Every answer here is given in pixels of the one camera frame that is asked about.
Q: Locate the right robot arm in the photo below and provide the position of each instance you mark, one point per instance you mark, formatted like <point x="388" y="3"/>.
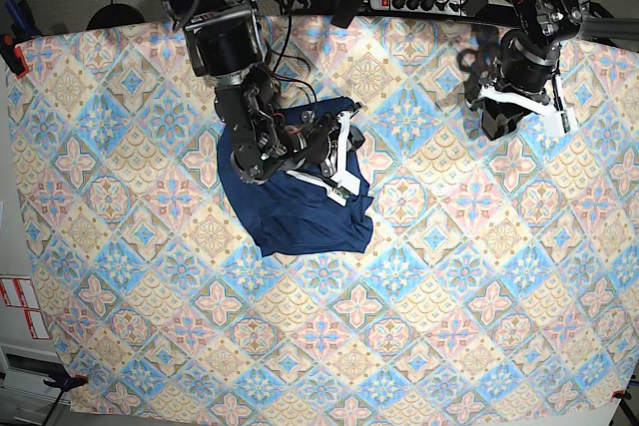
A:
<point x="224" y="44"/>

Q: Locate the blue long-sleeve shirt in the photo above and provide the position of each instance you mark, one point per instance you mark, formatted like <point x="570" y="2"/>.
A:
<point x="286" y="215"/>

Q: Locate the black red table clamp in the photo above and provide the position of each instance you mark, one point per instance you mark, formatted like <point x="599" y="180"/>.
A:
<point x="13" y="57"/>

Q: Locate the black round stand base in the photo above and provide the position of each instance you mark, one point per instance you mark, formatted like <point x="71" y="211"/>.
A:
<point x="115" y="15"/>

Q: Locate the blue handled clamp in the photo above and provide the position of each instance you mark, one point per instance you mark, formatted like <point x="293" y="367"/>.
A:
<point x="23" y="22"/>

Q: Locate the black clamp bottom right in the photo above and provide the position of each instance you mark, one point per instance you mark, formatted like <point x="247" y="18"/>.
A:
<point x="622" y="395"/>

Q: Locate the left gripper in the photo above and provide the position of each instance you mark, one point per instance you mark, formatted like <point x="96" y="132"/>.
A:
<point x="526" y="68"/>

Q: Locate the patterned tile tablecloth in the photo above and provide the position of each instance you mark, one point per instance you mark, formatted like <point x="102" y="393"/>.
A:
<point x="500" y="282"/>

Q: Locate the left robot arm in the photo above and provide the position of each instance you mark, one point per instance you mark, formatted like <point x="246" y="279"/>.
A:
<point x="545" y="22"/>

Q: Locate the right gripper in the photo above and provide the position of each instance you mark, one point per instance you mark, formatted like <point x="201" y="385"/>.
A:
<point x="329" y="143"/>

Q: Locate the black clamp bottom left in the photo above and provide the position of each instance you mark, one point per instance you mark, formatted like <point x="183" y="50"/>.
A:
<point x="64" y="382"/>

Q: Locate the white red-bordered label stickers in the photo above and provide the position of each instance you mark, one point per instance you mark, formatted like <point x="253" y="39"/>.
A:
<point x="19" y="292"/>

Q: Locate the white power strip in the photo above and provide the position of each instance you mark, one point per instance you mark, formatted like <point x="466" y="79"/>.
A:
<point x="435" y="7"/>

